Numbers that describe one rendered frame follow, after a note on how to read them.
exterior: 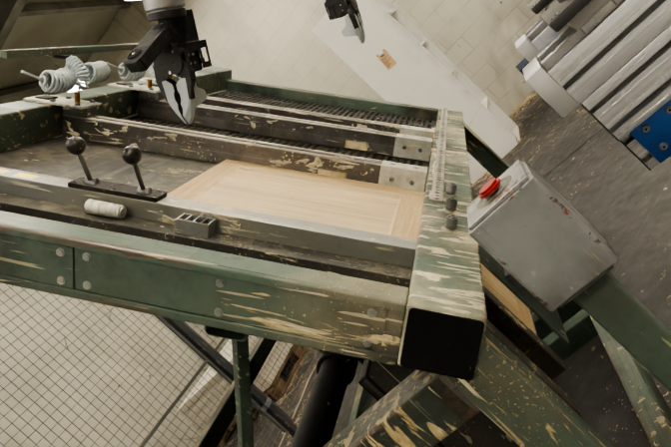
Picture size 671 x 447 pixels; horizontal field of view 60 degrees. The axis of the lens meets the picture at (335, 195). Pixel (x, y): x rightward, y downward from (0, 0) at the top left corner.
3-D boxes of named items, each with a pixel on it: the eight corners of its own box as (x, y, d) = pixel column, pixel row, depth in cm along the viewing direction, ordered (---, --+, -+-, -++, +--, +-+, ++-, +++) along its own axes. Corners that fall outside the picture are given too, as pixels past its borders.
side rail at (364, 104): (434, 132, 290) (438, 110, 287) (225, 101, 306) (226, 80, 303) (434, 130, 298) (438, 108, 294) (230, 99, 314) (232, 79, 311)
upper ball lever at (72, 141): (96, 194, 122) (76, 146, 113) (80, 191, 123) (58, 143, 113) (105, 181, 125) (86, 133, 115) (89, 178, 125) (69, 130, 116)
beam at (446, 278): (475, 384, 88) (489, 320, 85) (395, 367, 90) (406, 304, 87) (458, 133, 296) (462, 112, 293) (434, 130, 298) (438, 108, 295)
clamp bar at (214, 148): (422, 199, 156) (437, 110, 149) (24, 133, 173) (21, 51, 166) (423, 189, 165) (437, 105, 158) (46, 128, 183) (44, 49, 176)
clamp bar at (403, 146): (428, 163, 198) (440, 92, 190) (107, 113, 215) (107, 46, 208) (429, 157, 207) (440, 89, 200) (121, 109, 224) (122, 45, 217)
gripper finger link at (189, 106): (216, 117, 116) (205, 71, 114) (196, 124, 112) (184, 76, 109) (205, 118, 118) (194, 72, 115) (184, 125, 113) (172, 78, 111)
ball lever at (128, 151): (150, 203, 120) (134, 156, 111) (133, 200, 121) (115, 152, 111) (158, 190, 123) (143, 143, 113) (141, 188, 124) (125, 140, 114)
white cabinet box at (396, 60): (520, 142, 518) (352, -21, 507) (472, 185, 542) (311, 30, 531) (518, 126, 573) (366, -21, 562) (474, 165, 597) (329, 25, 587)
